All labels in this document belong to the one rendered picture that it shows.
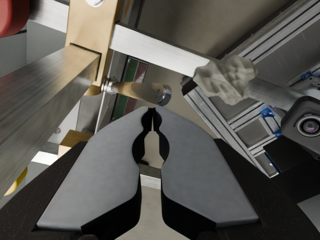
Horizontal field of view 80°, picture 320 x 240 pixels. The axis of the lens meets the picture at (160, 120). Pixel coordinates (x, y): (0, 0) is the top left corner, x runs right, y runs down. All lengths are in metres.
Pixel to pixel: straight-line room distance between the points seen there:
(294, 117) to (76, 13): 0.26
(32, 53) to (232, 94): 0.48
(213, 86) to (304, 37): 0.88
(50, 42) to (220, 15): 0.86
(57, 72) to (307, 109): 0.23
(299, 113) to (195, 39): 0.95
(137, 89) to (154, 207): 1.82
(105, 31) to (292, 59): 0.98
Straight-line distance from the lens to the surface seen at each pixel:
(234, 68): 0.27
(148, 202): 1.89
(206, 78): 0.26
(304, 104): 0.24
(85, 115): 0.51
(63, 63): 0.20
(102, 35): 0.25
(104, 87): 0.30
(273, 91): 0.32
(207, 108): 1.04
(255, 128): 1.23
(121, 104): 0.47
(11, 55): 0.55
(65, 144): 0.37
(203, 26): 1.15
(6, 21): 0.25
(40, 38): 0.57
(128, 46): 0.26
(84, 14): 0.26
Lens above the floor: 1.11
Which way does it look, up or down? 59 degrees down
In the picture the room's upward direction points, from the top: 177 degrees clockwise
